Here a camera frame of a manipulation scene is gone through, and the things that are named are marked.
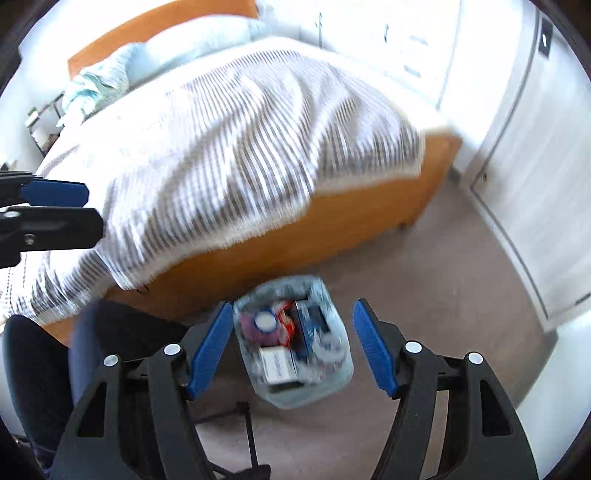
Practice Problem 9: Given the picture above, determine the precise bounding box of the blue tape ring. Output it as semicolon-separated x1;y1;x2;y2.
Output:
253;309;279;334

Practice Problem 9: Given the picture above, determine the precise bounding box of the brown checkered blanket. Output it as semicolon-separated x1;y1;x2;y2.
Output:
1;37;426;324

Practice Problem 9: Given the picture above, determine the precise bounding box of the crumpled teal floral quilt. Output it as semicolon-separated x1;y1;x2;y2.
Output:
60;43;141;127

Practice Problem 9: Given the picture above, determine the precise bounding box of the dark blue carton box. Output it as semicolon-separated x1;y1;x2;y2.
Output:
291;300;329;359

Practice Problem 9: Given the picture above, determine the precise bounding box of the purple cloth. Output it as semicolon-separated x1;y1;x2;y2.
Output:
239;314;259;344

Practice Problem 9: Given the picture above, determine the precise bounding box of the floral plastic trash bag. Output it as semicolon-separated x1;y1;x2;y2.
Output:
233;275;353;410

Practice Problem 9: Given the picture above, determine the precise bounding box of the black bedside rack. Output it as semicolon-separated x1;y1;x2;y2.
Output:
24;92;65;157

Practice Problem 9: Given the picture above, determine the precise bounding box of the red snack wrapper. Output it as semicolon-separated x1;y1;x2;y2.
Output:
271;300;296;348

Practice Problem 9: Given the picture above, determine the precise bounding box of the light blue pillow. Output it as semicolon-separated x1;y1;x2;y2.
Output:
126;15;269;88

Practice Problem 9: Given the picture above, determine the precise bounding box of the white built-in wardrobe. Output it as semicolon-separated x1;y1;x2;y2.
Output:
256;1;464;133

